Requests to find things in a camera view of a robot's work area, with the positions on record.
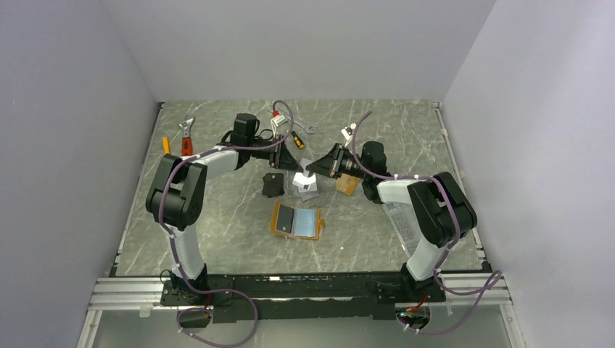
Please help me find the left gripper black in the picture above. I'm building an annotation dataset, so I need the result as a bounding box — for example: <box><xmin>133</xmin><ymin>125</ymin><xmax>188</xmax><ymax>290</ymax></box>
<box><xmin>247</xmin><ymin>134</ymin><xmax>302</xmax><ymax>173</ymax></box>

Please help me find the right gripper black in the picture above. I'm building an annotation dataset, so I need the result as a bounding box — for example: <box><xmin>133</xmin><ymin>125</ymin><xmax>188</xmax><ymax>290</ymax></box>
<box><xmin>306</xmin><ymin>144</ymin><xmax>371</xmax><ymax>181</ymax></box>

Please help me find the white striped credit card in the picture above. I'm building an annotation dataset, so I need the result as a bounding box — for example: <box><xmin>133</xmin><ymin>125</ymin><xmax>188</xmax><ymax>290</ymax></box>
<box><xmin>292</xmin><ymin>172</ymin><xmax>317</xmax><ymax>189</ymax></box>

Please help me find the dark credit card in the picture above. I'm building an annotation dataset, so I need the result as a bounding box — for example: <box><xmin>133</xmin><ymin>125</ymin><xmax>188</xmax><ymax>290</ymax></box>
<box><xmin>274</xmin><ymin>204</ymin><xmax>295</xmax><ymax>235</ymax></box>

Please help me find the orange leather card holder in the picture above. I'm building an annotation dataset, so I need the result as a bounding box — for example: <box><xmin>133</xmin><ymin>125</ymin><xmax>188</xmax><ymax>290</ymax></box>
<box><xmin>270</xmin><ymin>201</ymin><xmax>325</xmax><ymax>240</ymax></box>

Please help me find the grey credit card stack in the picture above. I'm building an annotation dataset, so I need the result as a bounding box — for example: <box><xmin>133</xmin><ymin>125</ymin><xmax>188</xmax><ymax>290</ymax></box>
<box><xmin>297</xmin><ymin>187</ymin><xmax>321</xmax><ymax>201</ymax></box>

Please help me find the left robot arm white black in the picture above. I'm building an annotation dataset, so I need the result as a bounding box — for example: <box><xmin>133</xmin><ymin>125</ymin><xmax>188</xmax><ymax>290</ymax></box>
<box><xmin>145</xmin><ymin>113</ymin><xmax>302</xmax><ymax>305</ymax></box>

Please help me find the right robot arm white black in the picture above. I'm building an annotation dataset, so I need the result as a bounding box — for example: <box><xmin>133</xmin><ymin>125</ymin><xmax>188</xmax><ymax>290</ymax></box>
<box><xmin>307</xmin><ymin>141</ymin><xmax>477</xmax><ymax>301</ymax></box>

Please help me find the black credit card stack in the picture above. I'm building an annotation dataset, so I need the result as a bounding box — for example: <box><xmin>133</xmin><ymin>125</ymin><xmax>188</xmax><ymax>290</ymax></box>
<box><xmin>261</xmin><ymin>173</ymin><xmax>285</xmax><ymax>198</ymax></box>

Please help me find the black yellow stubby screwdriver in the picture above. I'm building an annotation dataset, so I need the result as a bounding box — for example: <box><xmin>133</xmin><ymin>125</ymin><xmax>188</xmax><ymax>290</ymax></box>
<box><xmin>291</xmin><ymin>130</ymin><xmax>305</xmax><ymax>149</ymax></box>

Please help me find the silver open-end wrench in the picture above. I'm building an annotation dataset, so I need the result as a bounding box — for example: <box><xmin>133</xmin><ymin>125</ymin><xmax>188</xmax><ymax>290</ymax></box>
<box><xmin>270</xmin><ymin>103</ymin><xmax>317</xmax><ymax>136</ymax></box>

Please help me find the clear plastic screw box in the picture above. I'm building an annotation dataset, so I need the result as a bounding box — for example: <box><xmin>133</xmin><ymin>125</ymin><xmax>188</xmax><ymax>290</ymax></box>
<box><xmin>382</xmin><ymin>203</ymin><xmax>451</xmax><ymax>258</ymax></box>

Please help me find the small yellow screwdriver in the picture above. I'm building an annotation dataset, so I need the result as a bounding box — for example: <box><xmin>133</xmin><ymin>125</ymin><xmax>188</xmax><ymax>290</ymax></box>
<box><xmin>162</xmin><ymin>137</ymin><xmax>171</xmax><ymax>154</ymax></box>

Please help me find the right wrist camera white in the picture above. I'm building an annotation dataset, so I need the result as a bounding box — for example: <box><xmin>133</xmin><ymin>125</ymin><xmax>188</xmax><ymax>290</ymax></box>
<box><xmin>341</xmin><ymin>123</ymin><xmax>357</xmax><ymax>143</ymax></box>

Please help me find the red handled adjustable wrench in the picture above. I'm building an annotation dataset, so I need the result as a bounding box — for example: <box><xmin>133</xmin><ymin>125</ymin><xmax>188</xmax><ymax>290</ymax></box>
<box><xmin>178</xmin><ymin>115</ymin><xmax>195</xmax><ymax>157</ymax></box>

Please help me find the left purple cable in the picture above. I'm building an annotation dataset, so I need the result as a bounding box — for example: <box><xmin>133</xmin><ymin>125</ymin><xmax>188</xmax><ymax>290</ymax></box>
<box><xmin>157</xmin><ymin>99</ymin><xmax>295</xmax><ymax>348</ymax></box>

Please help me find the purple cable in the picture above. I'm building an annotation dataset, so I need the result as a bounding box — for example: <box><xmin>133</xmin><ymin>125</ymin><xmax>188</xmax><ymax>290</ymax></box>
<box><xmin>157</xmin><ymin>99</ymin><xmax>295</xmax><ymax>348</ymax></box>
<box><xmin>347</xmin><ymin>111</ymin><xmax>503</xmax><ymax>336</ymax></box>

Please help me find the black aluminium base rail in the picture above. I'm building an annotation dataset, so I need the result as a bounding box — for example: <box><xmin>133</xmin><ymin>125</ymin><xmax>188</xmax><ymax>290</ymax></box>
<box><xmin>88</xmin><ymin>271</ymin><xmax>511</xmax><ymax>323</ymax></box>

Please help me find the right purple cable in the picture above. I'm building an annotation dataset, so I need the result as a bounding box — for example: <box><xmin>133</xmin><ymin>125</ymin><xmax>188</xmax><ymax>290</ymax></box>
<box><xmin>347</xmin><ymin>111</ymin><xmax>503</xmax><ymax>336</ymax></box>

